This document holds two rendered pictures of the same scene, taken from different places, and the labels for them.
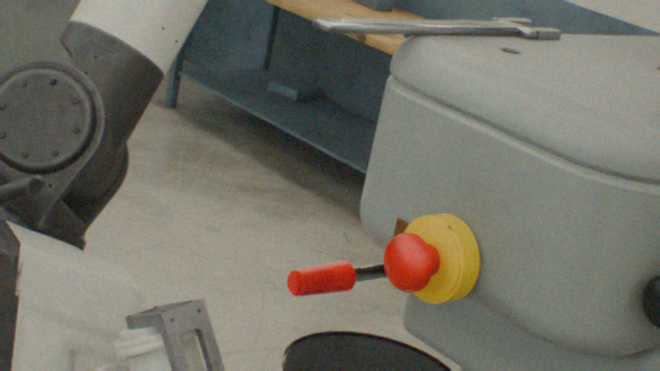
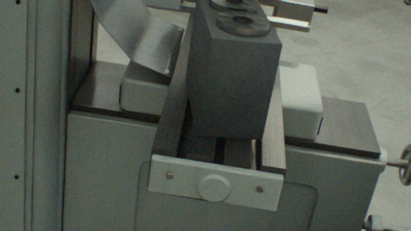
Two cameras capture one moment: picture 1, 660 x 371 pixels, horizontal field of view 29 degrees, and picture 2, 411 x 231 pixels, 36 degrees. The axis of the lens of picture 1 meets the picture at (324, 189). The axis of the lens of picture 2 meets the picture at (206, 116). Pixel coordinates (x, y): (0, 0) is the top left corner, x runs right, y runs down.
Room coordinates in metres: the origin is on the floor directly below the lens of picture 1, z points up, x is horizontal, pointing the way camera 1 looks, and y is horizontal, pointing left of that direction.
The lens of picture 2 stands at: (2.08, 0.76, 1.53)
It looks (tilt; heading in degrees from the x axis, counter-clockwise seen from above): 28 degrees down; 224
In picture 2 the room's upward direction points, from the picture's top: 9 degrees clockwise
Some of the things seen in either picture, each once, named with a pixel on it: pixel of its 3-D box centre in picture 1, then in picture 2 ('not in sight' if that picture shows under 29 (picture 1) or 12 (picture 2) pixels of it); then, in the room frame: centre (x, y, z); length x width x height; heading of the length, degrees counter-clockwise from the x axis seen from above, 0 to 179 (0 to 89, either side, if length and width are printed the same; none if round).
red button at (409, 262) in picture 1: (414, 261); not in sight; (0.80, -0.07, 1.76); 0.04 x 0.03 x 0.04; 44
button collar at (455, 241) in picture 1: (438, 258); not in sight; (0.81, -0.09, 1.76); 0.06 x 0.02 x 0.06; 44
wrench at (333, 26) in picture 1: (441, 26); not in sight; (0.94, -0.06, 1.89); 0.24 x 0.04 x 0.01; 135
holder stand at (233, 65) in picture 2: not in sight; (229, 61); (1.28, 0.04, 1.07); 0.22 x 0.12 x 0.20; 55
